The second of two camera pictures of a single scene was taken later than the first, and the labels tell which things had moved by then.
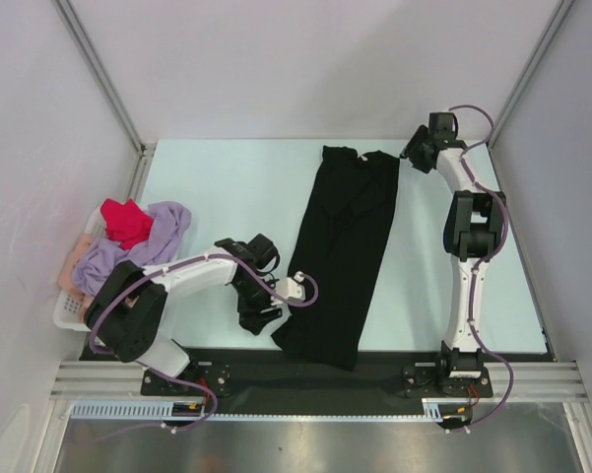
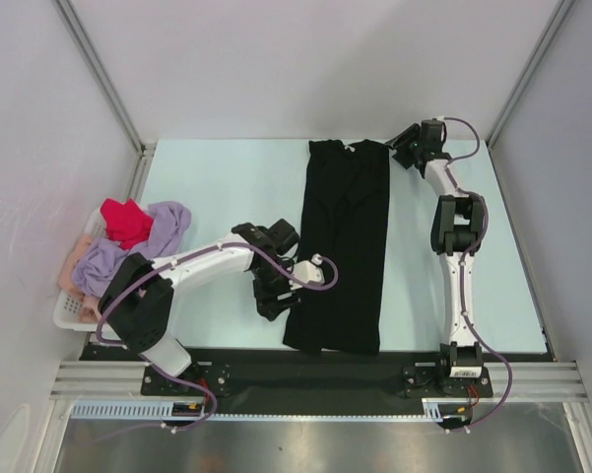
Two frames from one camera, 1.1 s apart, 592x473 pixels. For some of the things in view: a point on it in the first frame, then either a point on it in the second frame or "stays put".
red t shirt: x=126 y=223 stays put
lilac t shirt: x=170 y=223 stays put
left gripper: x=250 y=316 to x=267 y=302
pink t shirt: x=65 y=278 stays put
